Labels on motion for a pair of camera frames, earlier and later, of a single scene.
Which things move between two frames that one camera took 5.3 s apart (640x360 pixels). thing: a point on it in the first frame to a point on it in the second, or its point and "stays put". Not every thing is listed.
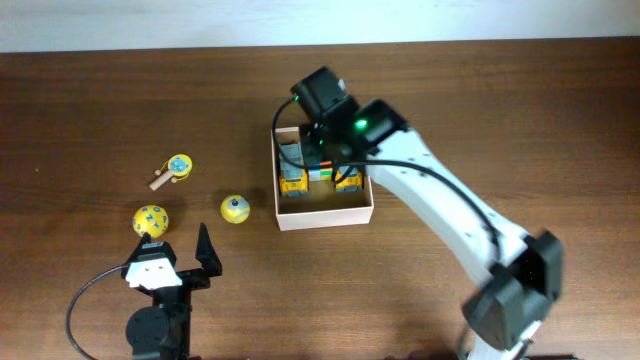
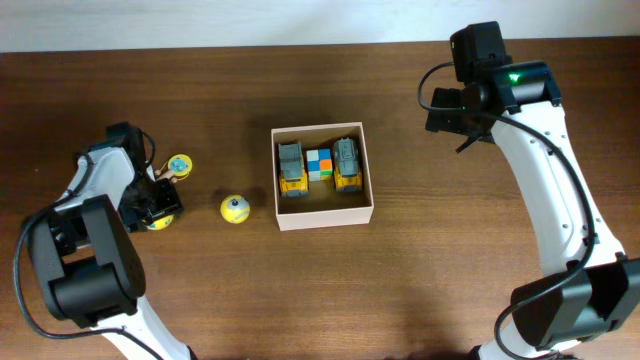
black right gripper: (310, 132) to (442, 111)
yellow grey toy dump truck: (294, 179) stays put
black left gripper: (199, 277) to (174, 201)
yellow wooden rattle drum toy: (178, 167) stays put
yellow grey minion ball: (235, 209) stays put
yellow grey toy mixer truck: (353, 181) stays put
